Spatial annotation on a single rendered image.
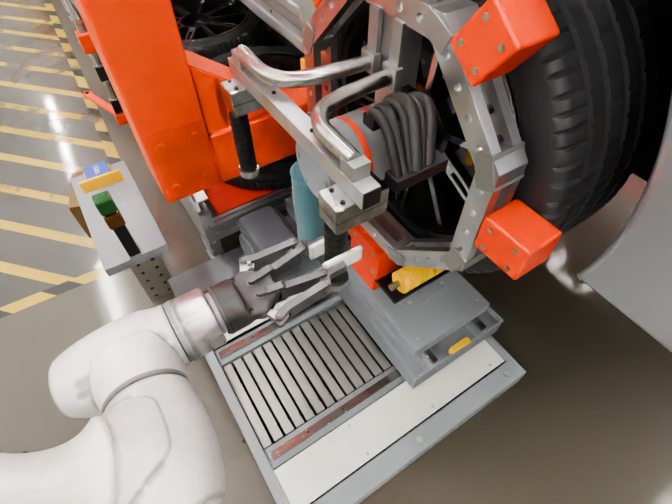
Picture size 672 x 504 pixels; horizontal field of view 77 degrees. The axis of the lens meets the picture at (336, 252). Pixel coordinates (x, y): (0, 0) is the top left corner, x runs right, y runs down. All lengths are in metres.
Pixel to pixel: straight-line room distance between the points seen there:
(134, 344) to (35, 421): 1.14
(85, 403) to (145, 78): 0.70
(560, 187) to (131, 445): 0.63
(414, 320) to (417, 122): 0.83
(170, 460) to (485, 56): 0.57
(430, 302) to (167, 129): 0.89
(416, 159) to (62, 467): 0.51
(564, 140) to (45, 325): 1.71
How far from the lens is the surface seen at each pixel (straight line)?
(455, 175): 0.88
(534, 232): 0.69
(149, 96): 1.09
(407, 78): 0.78
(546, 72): 0.66
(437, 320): 1.33
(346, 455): 1.31
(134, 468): 0.49
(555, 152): 0.68
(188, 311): 0.59
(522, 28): 0.58
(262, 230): 1.28
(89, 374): 0.59
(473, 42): 0.61
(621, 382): 1.73
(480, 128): 0.63
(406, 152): 0.58
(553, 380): 1.62
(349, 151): 0.56
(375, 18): 0.75
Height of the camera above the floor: 1.35
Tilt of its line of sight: 51 degrees down
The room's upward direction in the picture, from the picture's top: straight up
